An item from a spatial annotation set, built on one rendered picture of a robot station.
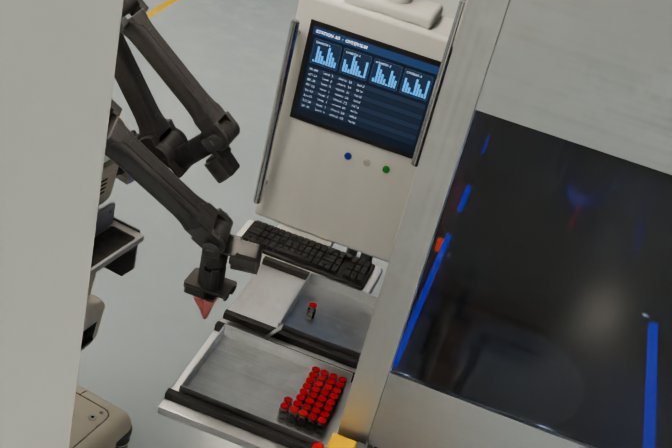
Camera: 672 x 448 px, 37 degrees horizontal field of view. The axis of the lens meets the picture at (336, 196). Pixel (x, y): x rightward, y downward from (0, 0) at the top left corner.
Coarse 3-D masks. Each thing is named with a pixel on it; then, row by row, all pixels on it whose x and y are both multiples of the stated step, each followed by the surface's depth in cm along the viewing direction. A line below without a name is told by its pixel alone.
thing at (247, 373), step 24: (216, 336) 243; (240, 336) 248; (216, 360) 241; (240, 360) 243; (264, 360) 245; (288, 360) 247; (312, 360) 244; (192, 384) 232; (216, 384) 234; (240, 384) 235; (264, 384) 237; (288, 384) 239; (240, 408) 224; (264, 408) 230; (336, 408) 236; (288, 432) 222
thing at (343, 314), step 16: (304, 288) 272; (320, 288) 276; (336, 288) 275; (352, 288) 273; (304, 304) 268; (320, 304) 269; (336, 304) 271; (352, 304) 272; (368, 304) 274; (288, 320) 260; (304, 320) 262; (320, 320) 263; (336, 320) 265; (352, 320) 266; (368, 320) 268; (304, 336) 253; (320, 336) 257; (336, 336) 259; (352, 336) 260; (352, 352) 250
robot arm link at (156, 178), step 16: (112, 112) 188; (112, 128) 186; (112, 144) 186; (128, 144) 188; (112, 160) 191; (128, 160) 190; (144, 160) 191; (144, 176) 193; (160, 176) 194; (176, 176) 198; (160, 192) 196; (176, 192) 197; (192, 192) 201; (176, 208) 200; (192, 208) 200; (208, 208) 204; (192, 224) 202; (208, 224) 203; (224, 224) 207; (208, 240) 205; (224, 240) 206
